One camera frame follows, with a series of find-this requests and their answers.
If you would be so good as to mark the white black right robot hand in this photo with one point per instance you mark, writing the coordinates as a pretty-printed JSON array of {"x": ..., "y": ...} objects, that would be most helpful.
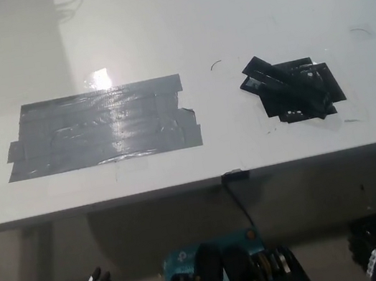
[{"x": 375, "y": 262}]

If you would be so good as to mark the grey duct tape patch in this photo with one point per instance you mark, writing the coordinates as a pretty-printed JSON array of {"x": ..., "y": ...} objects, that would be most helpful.
[{"x": 98, "y": 127}]

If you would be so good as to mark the small black tape strip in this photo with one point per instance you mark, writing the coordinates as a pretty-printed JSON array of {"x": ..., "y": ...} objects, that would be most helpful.
[{"x": 235, "y": 175}]

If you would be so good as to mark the teal router box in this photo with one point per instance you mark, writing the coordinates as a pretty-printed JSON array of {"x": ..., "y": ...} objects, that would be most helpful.
[{"x": 179, "y": 256}]

